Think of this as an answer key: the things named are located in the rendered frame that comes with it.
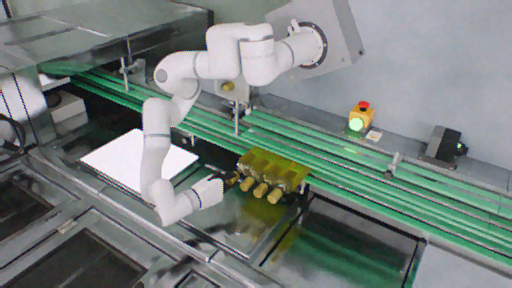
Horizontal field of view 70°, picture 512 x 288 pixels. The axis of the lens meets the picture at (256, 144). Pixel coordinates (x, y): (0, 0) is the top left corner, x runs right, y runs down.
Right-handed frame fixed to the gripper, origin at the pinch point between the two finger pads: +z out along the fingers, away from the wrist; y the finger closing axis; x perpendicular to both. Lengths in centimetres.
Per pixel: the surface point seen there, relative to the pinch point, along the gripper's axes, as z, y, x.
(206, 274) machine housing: -23.2, -15.1, -17.1
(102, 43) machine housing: 1, 20, 100
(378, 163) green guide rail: 32, 14, -37
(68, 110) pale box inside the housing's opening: -21, -12, 106
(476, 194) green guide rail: 42, 14, -64
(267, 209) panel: 9.6, -12.7, -10.4
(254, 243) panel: -5.2, -12.0, -19.6
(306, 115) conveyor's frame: 34.8, 15.4, -2.9
